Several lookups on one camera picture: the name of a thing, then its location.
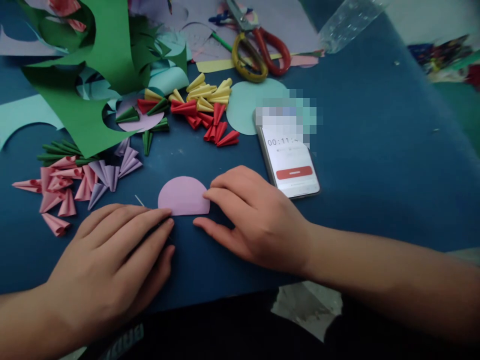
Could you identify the person's left hand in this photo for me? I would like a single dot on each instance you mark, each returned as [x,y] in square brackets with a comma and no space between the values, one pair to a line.
[108,270]

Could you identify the person's right hand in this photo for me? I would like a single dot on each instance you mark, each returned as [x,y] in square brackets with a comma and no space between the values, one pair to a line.
[266,232]

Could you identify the lilac half-round paper piece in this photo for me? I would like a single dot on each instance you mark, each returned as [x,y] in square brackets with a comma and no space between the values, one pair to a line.
[182,197]

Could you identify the smartphone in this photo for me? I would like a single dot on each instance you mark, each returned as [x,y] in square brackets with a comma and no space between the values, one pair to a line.
[290,168]

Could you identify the thin metal needle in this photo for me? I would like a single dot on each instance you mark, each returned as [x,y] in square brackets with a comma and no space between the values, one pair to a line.
[139,200]

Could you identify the crumpled white paper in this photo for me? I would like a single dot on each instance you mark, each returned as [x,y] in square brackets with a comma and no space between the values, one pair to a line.
[307,303]

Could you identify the pile of pink paper cones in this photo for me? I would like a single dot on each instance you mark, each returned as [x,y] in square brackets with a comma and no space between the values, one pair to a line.
[60,187]

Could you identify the pile of lilac paper cones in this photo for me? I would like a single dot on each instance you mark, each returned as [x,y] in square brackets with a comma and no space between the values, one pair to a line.
[112,170]

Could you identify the person's body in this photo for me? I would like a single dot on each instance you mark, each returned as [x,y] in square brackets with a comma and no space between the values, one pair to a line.
[225,330]

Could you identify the pile of red paper cones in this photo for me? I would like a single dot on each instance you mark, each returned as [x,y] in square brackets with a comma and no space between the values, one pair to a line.
[210,123]

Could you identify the pile of green paper cones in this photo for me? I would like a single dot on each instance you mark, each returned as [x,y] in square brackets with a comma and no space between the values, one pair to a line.
[62,150]

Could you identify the teal paper circle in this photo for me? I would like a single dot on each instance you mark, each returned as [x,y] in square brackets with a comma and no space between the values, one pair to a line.
[243,101]

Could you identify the single green cone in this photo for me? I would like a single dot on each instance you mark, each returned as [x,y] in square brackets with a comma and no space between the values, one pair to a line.
[127,115]
[147,142]
[160,125]

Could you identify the pile of yellow paper cones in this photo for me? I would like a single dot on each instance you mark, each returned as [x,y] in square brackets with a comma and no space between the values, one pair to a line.
[206,95]

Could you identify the lilac paper circle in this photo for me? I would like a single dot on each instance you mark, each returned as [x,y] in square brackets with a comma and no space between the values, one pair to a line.
[146,120]

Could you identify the single red cone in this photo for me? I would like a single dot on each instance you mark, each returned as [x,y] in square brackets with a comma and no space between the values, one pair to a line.
[148,105]

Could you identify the light blue cut paper sheet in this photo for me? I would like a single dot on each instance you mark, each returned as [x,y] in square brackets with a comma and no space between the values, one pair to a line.
[26,116]

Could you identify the yellow paper sheet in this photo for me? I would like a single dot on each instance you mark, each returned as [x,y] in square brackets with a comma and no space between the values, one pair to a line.
[215,64]

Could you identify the single yellow cone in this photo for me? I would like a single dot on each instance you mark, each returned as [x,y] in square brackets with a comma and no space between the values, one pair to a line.
[153,94]

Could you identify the curled light blue paper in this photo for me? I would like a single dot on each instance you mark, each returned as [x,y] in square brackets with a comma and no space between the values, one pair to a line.
[168,78]

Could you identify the green stick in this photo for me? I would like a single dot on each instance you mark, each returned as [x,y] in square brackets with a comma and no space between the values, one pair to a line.
[222,41]

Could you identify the large green cut paper sheet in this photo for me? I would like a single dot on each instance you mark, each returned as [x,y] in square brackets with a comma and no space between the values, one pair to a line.
[108,63]

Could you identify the lilac paper sheets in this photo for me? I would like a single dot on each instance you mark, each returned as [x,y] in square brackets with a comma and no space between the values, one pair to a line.
[285,22]

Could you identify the blue twisted object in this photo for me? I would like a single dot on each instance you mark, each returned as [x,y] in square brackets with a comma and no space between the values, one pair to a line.
[219,18]

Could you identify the clear plastic bottle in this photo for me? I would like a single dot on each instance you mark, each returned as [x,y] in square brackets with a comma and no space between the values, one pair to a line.
[348,24]

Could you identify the lilac cut paper scrap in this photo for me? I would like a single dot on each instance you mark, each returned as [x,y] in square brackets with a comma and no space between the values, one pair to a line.
[18,47]

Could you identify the heap of coloured scraps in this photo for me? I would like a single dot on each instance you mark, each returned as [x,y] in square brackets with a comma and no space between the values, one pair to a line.
[446,56]

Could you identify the red patterned paper scrap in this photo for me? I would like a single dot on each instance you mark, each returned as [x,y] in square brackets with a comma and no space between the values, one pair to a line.
[67,11]

